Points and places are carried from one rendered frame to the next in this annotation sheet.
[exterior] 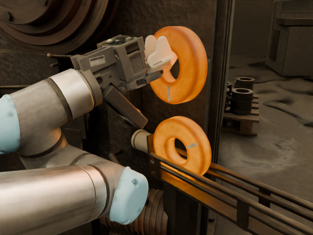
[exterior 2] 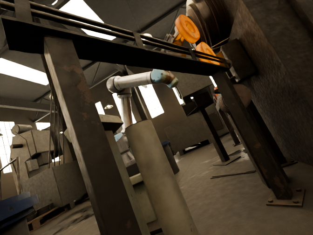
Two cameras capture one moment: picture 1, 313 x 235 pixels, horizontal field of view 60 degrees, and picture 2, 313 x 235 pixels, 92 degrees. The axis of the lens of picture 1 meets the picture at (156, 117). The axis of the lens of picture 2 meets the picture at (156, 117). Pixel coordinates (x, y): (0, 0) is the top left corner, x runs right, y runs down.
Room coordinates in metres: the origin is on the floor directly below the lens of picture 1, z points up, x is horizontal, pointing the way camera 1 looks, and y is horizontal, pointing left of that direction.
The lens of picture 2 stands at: (0.18, -0.74, 0.40)
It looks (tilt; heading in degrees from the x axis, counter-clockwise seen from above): 10 degrees up; 87
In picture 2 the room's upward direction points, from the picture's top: 24 degrees counter-clockwise
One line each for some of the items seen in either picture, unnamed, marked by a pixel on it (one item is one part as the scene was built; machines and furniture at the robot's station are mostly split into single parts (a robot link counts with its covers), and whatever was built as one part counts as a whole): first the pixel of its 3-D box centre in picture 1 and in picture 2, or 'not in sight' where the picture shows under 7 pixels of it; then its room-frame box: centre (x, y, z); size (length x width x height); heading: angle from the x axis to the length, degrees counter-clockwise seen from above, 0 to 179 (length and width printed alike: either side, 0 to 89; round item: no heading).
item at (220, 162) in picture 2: not in sight; (208, 128); (0.72, 0.86, 0.36); 0.26 x 0.20 x 0.72; 108
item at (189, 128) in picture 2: not in sight; (189, 133); (0.99, 3.16, 0.39); 1.03 x 0.83 x 0.79; 167
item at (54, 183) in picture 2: not in sight; (69, 183); (-2.00, 2.75, 0.43); 1.23 x 0.93 x 0.87; 71
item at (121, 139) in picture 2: not in sight; (118, 143); (-0.09, 0.34, 0.53); 0.13 x 0.12 x 0.14; 60
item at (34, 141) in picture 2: not in sight; (40, 162); (-3.56, 4.16, 1.42); 1.43 x 1.22 x 2.85; 168
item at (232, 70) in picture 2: (125, 120); (237, 60); (0.81, 0.10, 0.68); 0.11 x 0.08 x 0.24; 163
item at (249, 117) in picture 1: (198, 92); not in sight; (2.69, -0.43, 0.22); 1.20 x 0.81 x 0.44; 71
